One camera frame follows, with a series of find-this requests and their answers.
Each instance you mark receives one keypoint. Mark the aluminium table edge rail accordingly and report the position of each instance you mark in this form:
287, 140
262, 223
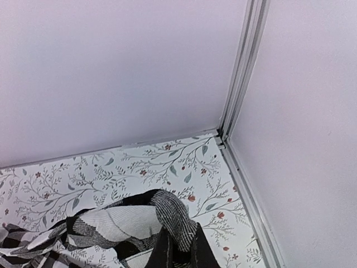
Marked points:
266, 240

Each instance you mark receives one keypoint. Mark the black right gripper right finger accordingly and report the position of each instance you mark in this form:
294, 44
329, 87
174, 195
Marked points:
201, 253

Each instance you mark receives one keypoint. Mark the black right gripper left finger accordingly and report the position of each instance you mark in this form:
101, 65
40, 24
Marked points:
161, 256

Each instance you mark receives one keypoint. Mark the right aluminium corner post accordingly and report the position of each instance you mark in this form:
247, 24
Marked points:
252, 30

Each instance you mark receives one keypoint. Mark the black white checkered shirt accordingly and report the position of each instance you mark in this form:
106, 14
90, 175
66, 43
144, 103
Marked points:
129, 226

